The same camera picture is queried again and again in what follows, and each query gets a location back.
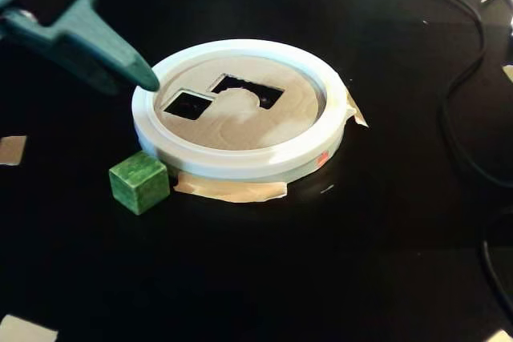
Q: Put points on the green wooden square block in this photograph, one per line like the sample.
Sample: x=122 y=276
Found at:
x=138 y=182

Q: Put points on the beige masking tape piece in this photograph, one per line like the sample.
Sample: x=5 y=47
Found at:
x=12 y=150
x=20 y=330
x=508 y=73
x=503 y=337
x=356 y=113

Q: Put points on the teal gripper with servo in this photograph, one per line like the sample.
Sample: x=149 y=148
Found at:
x=86 y=43

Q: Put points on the long beige masking tape strip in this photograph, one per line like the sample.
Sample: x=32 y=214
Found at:
x=240 y=191

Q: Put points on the wooden sorter lid with holes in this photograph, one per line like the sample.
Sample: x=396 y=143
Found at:
x=256 y=125

